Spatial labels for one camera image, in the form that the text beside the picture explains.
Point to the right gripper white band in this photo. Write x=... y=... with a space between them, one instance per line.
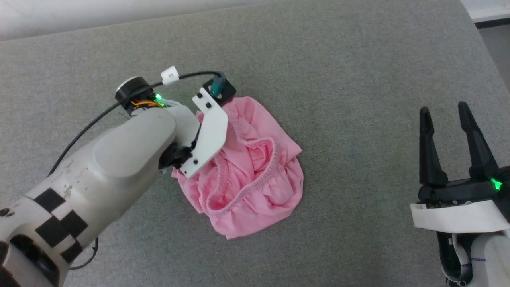
x=458 y=217

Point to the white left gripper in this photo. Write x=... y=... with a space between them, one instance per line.
x=211 y=131

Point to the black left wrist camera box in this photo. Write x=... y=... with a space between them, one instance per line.
x=225 y=91

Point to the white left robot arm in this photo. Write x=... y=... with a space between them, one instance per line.
x=119 y=159

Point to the pink garment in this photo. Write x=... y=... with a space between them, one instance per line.
x=255 y=179

